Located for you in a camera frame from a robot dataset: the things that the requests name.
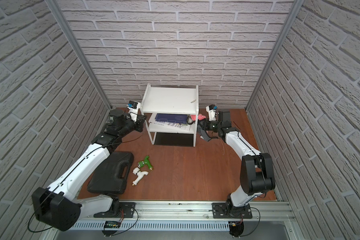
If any white two-tier bookshelf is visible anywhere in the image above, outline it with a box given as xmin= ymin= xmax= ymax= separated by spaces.
xmin=141 ymin=84 xmax=199 ymax=147

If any pink and grey cloth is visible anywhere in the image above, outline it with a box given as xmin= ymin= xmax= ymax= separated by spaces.
xmin=187 ymin=114 xmax=212 ymax=142

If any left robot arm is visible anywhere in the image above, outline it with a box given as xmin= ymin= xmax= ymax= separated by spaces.
xmin=32 ymin=108 xmax=147 ymax=231

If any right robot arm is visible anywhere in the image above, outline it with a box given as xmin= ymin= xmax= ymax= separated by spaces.
xmin=197 ymin=105 xmax=276 ymax=210

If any dark blue book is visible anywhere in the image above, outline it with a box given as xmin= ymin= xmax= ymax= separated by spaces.
xmin=155 ymin=114 xmax=188 ymax=124

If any green toy drill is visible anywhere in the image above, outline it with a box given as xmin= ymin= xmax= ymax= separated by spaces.
xmin=138 ymin=156 xmax=154 ymax=171

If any white plastic faucet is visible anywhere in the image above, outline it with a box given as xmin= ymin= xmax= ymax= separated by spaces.
xmin=132 ymin=168 xmax=149 ymax=186

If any black plastic tool case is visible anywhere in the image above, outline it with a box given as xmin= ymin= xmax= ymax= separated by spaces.
xmin=87 ymin=152 xmax=134 ymax=195

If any small green circuit board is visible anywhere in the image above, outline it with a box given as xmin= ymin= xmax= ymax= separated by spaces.
xmin=104 ymin=221 xmax=122 ymax=230

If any round black connector puck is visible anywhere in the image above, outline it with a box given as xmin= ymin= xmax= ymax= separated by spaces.
xmin=229 ymin=222 xmax=244 ymax=238

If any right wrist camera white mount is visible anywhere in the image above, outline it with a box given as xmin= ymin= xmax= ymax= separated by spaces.
xmin=206 ymin=105 xmax=218 ymax=121

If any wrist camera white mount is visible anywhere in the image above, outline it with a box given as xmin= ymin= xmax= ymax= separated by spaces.
xmin=127 ymin=101 xmax=141 ymax=122
xmin=206 ymin=105 xmax=218 ymax=121

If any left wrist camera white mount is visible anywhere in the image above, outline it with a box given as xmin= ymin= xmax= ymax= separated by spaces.
xmin=127 ymin=101 xmax=141 ymax=122

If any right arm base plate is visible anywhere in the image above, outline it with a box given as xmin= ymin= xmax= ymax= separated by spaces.
xmin=212 ymin=201 xmax=253 ymax=219

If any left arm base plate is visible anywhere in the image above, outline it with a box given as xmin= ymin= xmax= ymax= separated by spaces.
xmin=94 ymin=201 xmax=136 ymax=219

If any aluminium front rail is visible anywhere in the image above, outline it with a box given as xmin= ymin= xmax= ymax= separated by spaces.
xmin=47 ymin=200 xmax=298 ymax=223

